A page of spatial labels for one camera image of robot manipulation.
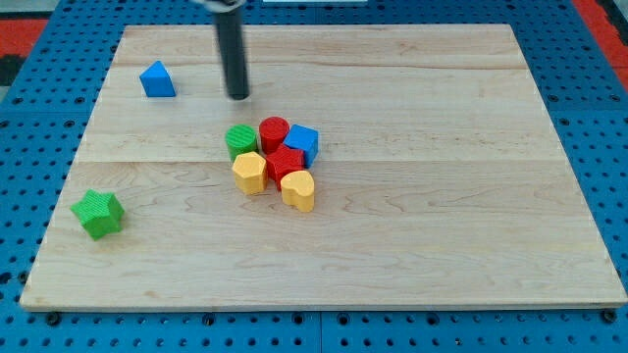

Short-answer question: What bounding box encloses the blue triangle block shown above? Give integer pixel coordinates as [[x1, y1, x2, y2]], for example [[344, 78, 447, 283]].
[[139, 61, 177, 98]]

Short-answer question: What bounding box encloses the wooden board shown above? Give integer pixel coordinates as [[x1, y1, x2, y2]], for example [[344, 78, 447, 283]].
[[21, 25, 627, 313]]

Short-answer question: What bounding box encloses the yellow heart block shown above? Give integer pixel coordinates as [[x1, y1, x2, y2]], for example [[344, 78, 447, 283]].
[[281, 170, 315, 213]]

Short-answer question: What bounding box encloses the red star block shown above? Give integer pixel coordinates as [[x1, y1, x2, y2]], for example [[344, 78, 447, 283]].
[[266, 144, 304, 191]]

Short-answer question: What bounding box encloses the blue cube block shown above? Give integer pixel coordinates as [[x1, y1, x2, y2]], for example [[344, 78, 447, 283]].
[[284, 125, 319, 169]]

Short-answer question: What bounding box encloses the red cylinder block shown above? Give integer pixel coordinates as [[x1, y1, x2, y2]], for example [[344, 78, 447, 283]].
[[258, 117, 289, 154]]

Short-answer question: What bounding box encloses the yellow hexagon block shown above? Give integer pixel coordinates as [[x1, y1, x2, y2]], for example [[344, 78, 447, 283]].
[[232, 152, 268, 195]]

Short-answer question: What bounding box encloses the green cylinder block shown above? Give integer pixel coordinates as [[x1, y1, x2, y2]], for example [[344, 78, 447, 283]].
[[225, 125, 258, 162]]

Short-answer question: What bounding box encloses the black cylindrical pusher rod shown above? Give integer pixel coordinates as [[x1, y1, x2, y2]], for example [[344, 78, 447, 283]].
[[214, 7, 250, 101]]

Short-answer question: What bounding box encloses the green star block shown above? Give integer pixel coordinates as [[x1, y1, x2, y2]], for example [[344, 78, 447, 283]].
[[71, 189, 125, 241]]

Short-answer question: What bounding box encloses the silver rod mount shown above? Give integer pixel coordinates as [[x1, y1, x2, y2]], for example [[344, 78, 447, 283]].
[[191, 0, 246, 13]]

